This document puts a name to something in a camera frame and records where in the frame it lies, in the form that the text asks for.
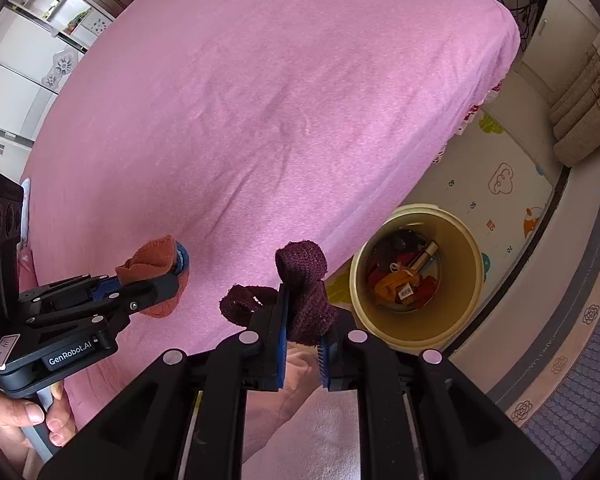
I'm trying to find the rust orange sock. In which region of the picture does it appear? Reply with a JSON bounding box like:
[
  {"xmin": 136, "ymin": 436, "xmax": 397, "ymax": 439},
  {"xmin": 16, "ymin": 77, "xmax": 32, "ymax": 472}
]
[{"xmin": 116, "ymin": 235, "xmax": 189, "ymax": 318}]

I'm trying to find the white wardrobe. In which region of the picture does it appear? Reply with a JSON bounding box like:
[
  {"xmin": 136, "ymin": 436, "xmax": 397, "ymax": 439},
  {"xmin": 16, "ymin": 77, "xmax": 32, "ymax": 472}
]
[{"xmin": 0, "ymin": 0, "xmax": 112, "ymax": 142}]

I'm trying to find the amber perfume bottle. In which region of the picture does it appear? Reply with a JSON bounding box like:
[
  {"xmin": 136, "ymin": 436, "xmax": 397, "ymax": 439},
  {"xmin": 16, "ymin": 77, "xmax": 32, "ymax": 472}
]
[{"xmin": 406, "ymin": 242, "xmax": 439, "ymax": 273}]

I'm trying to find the person's left hand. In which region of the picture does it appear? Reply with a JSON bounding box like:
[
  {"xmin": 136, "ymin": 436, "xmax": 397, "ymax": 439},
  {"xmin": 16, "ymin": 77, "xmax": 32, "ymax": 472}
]
[{"xmin": 0, "ymin": 382, "xmax": 78, "ymax": 469}]

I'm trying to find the yellow trash bin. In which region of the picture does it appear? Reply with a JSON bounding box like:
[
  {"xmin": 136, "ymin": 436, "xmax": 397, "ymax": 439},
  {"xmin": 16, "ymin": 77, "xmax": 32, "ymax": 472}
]
[{"xmin": 349, "ymin": 204, "xmax": 483, "ymax": 353}]

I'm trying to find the pink bed sheet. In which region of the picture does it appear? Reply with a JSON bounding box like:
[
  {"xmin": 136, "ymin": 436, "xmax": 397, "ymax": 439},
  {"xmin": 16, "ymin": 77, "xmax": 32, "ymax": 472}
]
[{"xmin": 18, "ymin": 0, "xmax": 522, "ymax": 480}]

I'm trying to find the white desk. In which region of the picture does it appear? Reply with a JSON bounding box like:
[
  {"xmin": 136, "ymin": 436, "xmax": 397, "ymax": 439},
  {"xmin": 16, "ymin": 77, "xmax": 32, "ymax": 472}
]
[{"xmin": 518, "ymin": 0, "xmax": 600, "ymax": 102}]

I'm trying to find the maroon hair band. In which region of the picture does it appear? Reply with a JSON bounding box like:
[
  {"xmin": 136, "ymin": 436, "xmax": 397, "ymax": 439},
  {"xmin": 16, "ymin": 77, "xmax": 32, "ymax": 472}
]
[{"xmin": 220, "ymin": 240, "xmax": 338, "ymax": 346}]

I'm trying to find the patterned grey rug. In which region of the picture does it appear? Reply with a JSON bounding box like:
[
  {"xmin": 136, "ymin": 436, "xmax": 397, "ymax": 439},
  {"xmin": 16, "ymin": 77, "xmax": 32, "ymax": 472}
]
[{"xmin": 488, "ymin": 159, "xmax": 600, "ymax": 480}]

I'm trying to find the beige curtain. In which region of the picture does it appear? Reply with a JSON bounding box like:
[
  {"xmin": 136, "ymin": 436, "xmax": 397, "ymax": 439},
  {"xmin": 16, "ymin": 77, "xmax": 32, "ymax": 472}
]
[{"xmin": 550, "ymin": 32, "xmax": 600, "ymax": 167}]

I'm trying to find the cartoon play mat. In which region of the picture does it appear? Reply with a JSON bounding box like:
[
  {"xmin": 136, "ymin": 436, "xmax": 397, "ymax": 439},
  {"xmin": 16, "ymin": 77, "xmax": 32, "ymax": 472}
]
[{"xmin": 324, "ymin": 109, "xmax": 556, "ymax": 306}]

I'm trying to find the orange drawstring bag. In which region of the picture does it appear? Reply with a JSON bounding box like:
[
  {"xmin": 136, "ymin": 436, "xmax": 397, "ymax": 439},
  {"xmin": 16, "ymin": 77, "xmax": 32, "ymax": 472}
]
[{"xmin": 374, "ymin": 269, "xmax": 420, "ymax": 304}]

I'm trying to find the red cloth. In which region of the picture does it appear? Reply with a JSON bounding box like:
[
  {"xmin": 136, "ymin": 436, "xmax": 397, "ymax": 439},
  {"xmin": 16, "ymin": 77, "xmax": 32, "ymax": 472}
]
[{"xmin": 407, "ymin": 275, "xmax": 439, "ymax": 310}]

